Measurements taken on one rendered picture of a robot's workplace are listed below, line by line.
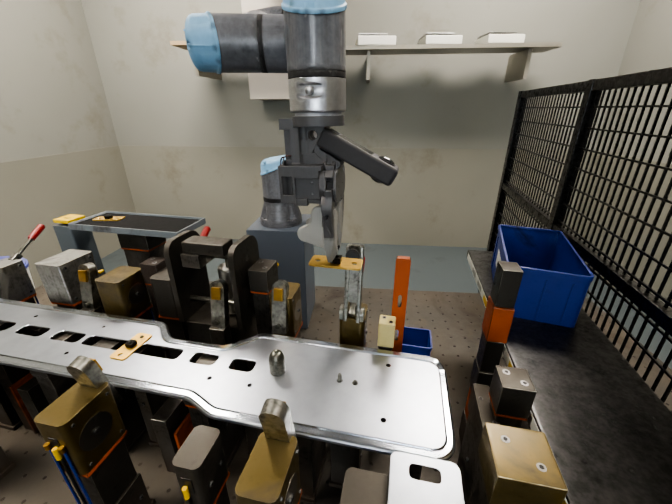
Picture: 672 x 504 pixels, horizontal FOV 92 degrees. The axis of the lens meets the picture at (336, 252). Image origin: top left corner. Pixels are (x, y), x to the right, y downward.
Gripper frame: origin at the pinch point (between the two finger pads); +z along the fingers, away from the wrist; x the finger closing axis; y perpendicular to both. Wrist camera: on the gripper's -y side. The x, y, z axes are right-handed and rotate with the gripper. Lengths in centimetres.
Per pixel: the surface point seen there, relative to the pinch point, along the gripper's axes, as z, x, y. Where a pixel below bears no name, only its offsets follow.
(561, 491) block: 21.9, 17.0, -30.9
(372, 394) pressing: 27.1, 1.9, -6.7
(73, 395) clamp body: 21.8, 16.4, 41.2
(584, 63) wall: -56, -337, -165
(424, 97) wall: -31, -321, -23
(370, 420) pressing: 27.1, 7.4, -7.0
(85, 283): 20, -13, 70
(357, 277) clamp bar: 12.5, -15.3, -1.3
